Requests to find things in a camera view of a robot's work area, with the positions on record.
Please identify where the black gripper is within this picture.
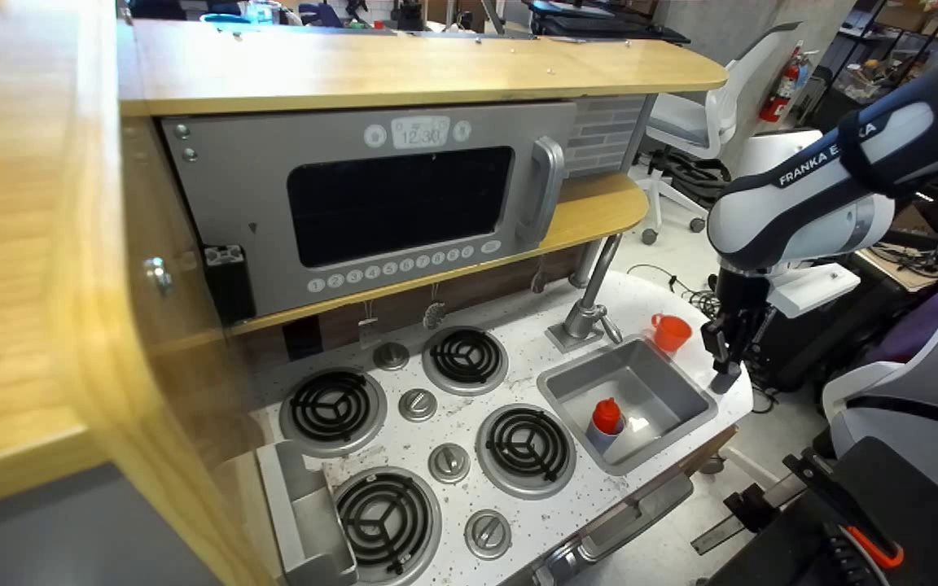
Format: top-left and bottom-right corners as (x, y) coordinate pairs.
(699, 268), (771, 375)

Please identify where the orange plastic cup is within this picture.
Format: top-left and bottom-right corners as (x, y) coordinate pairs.
(653, 311), (694, 356)

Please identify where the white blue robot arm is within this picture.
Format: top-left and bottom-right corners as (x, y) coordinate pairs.
(704, 64), (938, 375)

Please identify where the toy kitchen countertop unit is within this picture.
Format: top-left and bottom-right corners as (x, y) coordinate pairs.
(257, 274), (752, 586)

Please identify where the grey toy faucet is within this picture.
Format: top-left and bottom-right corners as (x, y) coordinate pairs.
(547, 234), (619, 350)

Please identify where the grey toy sink basin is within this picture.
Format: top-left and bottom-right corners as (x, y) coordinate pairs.
(539, 340), (716, 474)

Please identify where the red fire extinguisher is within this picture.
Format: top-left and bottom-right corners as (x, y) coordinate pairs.
(758, 44), (804, 124)

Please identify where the black coil burner near left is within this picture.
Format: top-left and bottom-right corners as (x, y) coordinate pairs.
(476, 403), (578, 497)

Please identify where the black coil burner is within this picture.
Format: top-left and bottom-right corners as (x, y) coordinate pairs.
(476, 403), (578, 497)
(282, 370), (388, 456)
(425, 325), (508, 398)
(335, 468), (444, 586)

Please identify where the black coil burner far left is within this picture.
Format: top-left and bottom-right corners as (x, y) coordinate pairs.
(425, 325), (508, 398)

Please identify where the grey stove knob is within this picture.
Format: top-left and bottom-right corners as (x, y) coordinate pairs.
(399, 388), (437, 423)
(371, 340), (412, 369)
(427, 443), (470, 486)
(462, 506), (512, 558)

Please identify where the black coil burner near right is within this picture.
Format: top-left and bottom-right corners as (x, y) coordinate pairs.
(335, 468), (444, 586)

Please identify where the black coil burner far right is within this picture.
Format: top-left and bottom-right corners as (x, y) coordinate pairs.
(282, 370), (388, 456)

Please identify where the toy microwave oven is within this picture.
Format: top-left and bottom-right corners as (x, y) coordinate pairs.
(164, 98), (650, 314)

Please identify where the wooden top shelf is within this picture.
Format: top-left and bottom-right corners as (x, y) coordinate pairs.
(118, 20), (726, 118)

